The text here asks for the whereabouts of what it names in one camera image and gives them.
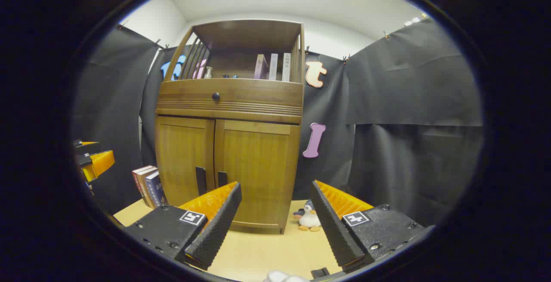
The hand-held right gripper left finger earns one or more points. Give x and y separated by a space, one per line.
215 230

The small ceiling light panel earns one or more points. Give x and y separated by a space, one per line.
414 20

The blue book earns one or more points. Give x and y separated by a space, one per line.
156 189

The small glass bottle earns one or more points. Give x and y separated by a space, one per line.
208 73

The wooden double-door shoe cabinet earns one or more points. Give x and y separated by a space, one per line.
249 36

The grey book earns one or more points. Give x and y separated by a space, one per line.
273 66

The wooden cabinet drawer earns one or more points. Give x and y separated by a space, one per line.
258 94

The wooden shoe cabinet door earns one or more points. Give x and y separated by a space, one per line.
258 161
181 157

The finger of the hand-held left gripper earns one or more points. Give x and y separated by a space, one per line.
101 163
88 144

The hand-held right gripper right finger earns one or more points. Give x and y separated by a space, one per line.
331 226

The brown book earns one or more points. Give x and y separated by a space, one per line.
145 183

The red book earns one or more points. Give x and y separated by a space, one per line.
138 178

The penguin plush toy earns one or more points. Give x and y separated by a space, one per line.
309 218

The black backdrop cloth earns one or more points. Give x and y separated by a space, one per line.
409 88

